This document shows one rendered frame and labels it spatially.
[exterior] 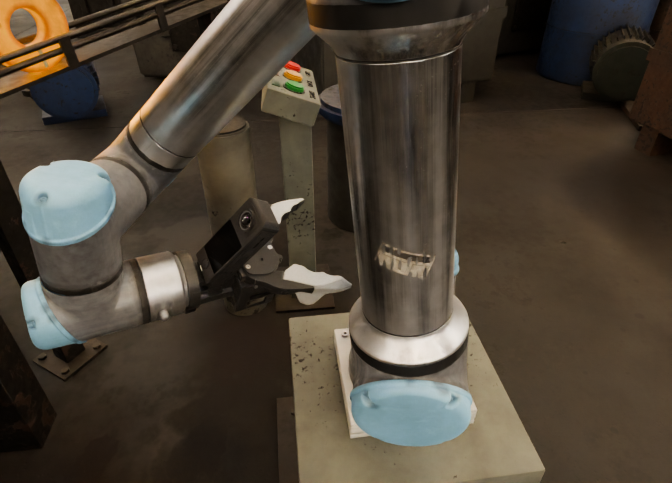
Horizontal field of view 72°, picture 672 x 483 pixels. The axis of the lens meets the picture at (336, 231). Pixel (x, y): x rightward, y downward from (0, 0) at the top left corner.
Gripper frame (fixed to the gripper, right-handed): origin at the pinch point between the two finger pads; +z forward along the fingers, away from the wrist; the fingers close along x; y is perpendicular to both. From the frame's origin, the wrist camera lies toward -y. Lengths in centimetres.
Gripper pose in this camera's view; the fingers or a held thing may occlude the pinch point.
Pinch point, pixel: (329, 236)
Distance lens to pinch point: 63.6
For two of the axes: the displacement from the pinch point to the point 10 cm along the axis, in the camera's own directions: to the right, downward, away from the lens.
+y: -2.9, 6.1, 7.3
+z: 8.4, -1.9, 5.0
